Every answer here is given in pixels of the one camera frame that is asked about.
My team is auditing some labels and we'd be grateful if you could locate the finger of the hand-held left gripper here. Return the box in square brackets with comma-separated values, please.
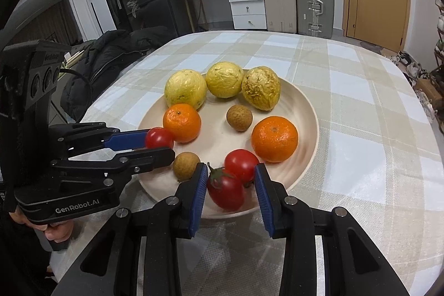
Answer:
[50, 148, 176, 179]
[49, 122, 150, 153]

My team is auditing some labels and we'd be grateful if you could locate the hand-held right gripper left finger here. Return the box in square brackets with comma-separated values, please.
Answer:
[51, 162, 209, 296]

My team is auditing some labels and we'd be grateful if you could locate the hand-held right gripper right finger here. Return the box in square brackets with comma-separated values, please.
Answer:
[254, 164, 412, 296]

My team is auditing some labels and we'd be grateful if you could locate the red cherry tomato with stem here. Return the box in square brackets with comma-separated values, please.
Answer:
[206, 162, 245, 212]

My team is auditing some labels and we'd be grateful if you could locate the brown longan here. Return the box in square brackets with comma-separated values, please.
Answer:
[172, 152, 201, 181]
[226, 105, 253, 132]

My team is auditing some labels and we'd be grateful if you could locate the small orange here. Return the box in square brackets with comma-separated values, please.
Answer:
[163, 103, 202, 143]

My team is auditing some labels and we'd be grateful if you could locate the beige round plate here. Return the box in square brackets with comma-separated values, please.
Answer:
[133, 69, 320, 220]

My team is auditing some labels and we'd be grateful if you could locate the large orange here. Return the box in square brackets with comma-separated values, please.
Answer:
[251, 116, 299, 163]

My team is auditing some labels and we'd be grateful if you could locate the person's left hand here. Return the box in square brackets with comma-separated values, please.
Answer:
[10, 209, 74, 243]

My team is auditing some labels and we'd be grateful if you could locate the brown curtain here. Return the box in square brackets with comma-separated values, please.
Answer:
[7, 0, 82, 50]

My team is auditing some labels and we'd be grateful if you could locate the black jacket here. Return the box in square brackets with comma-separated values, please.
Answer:
[60, 26, 177, 113]

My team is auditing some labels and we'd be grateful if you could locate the beige checked tablecloth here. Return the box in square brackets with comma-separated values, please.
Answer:
[49, 31, 443, 296]

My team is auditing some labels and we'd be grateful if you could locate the smooth yellow passion fruit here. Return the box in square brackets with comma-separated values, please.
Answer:
[206, 62, 245, 99]

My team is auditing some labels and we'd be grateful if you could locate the wrinkled yellow passion fruit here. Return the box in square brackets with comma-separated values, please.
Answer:
[241, 66, 281, 112]

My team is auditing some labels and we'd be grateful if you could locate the white drawer cabinet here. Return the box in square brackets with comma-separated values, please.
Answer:
[227, 0, 268, 30]

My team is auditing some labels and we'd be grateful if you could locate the brown box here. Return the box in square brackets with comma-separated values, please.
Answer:
[414, 78, 438, 102]

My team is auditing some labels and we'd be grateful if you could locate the pile of sneakers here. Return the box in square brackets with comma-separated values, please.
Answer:
[388, 50, 438, 123]

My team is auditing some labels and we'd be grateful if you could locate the grey suitcase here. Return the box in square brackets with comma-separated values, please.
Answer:
[295, 0, 335, 39]

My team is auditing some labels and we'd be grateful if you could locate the shoe rack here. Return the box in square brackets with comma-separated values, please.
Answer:
[432, 0, 444, 133]

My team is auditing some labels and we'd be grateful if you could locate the black cable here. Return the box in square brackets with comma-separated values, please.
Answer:
[60, 68, 94, 113]

